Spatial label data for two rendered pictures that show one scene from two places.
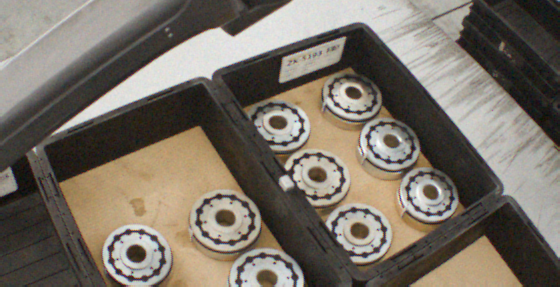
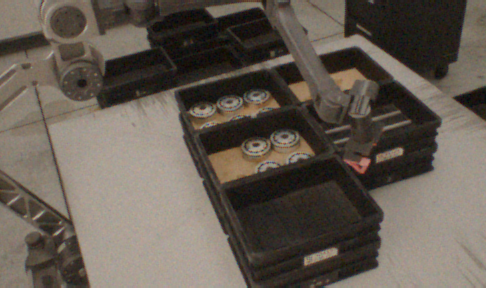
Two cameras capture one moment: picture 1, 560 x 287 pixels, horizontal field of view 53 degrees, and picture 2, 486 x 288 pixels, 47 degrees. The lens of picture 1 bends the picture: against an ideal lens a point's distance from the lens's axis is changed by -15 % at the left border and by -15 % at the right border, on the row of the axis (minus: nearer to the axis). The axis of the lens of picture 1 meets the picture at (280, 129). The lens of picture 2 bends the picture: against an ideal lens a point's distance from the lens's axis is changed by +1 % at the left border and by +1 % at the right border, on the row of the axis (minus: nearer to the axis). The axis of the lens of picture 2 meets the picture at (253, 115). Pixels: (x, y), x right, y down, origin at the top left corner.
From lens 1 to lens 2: 151 cm
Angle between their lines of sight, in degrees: 49
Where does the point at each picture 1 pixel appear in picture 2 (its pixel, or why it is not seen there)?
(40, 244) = (258, 211)
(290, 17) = (117, 147)
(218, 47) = (129, 174)
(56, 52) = (299, 35)
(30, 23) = not seen: outside the picture
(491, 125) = not seen: hidden behind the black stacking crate
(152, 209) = (243, 172)
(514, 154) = not seen: hidden behind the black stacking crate
